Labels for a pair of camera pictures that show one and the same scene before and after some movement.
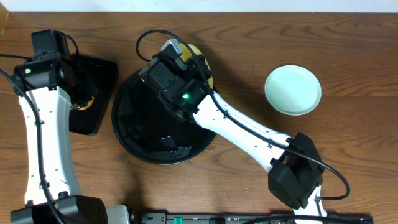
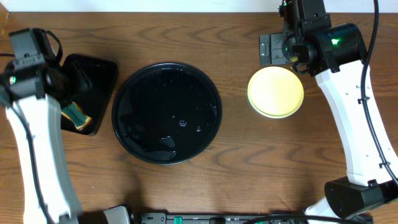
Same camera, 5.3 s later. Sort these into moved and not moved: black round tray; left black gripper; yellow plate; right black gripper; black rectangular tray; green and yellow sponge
Moved: right black gripper; green and yellow sponge; yellow plate; left black gripper
Not moved: black rectangular tray; black round tray
